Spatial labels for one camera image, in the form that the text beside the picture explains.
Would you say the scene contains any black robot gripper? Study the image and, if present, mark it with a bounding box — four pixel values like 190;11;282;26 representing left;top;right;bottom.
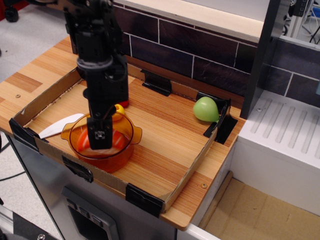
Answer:
75;32;129;150

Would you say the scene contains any salmon nigiri sushi toy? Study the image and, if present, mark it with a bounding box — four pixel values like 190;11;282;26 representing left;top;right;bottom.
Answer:
75;128;126;158

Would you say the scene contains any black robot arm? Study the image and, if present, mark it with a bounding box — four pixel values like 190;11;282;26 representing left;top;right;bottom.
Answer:
59;0;129;150

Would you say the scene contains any orange transparent plastic pot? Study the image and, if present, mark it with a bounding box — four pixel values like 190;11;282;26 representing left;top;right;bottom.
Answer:
61;112;143;173

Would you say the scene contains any cardboard fence with black tape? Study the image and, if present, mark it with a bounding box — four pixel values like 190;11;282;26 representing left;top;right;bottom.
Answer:
1;49;238;226

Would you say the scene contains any red toy strawberry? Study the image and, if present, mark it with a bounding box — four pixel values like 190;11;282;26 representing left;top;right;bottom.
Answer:
119;100;129;108

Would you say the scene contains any grey toy oven front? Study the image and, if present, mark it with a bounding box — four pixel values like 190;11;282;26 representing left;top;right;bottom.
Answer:
8;137;177;240

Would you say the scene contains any green toy pear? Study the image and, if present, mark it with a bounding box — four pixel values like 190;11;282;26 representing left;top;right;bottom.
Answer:
193;96;220;123

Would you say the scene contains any white toy sink drainboard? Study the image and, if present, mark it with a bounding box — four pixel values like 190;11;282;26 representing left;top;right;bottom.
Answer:
230;91;320;215

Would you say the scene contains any yellow handled white toy knife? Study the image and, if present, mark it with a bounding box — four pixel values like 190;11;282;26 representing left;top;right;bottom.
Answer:
38;104;125;139

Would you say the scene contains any dark grey vertical post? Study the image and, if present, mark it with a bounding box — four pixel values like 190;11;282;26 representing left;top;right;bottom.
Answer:
240;0;290;119

